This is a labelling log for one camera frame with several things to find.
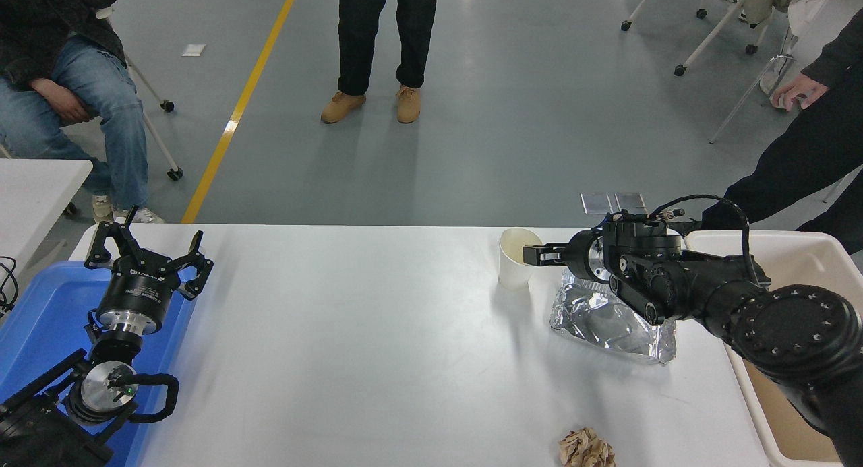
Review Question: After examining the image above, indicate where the blue plastic tray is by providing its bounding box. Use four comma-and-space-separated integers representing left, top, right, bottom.
0, 261, 200, 467

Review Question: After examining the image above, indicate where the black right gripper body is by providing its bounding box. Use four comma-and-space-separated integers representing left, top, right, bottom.
564, 230, 599, 282

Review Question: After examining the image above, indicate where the crumpled tan paper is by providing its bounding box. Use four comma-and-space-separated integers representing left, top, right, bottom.
558, 427, 616, 467

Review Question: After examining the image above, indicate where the large pale bin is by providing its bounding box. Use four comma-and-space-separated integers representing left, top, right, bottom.
684, 230, 863, 467

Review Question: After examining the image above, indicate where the silver foil tray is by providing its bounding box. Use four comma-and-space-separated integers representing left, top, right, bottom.
549, 268, 678, 365

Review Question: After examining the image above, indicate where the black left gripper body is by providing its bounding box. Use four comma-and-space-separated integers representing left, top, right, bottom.
100, 261, 181, 321

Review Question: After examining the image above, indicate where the white paper cup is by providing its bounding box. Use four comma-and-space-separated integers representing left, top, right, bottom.
498, 228, 544, 291

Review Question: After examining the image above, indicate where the seated person's right hand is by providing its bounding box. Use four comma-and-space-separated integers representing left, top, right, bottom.
30, 78, 96, 125

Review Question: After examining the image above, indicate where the white side table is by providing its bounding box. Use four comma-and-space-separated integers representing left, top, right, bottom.
0, 159, 94, 272

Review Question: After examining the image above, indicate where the person's hand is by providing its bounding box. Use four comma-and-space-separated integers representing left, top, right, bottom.
770, 74, 829, 112

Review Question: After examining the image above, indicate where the wheeled chair with white legs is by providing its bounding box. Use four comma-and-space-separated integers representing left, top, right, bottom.
64, 2, 184, 218
621, 0, 759, 77

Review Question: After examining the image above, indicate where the black cable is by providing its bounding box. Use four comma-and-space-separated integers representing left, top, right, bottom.
0, 256, 19, 316

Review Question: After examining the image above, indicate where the seated person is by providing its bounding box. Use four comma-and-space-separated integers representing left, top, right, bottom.
0, 0, 166, 225

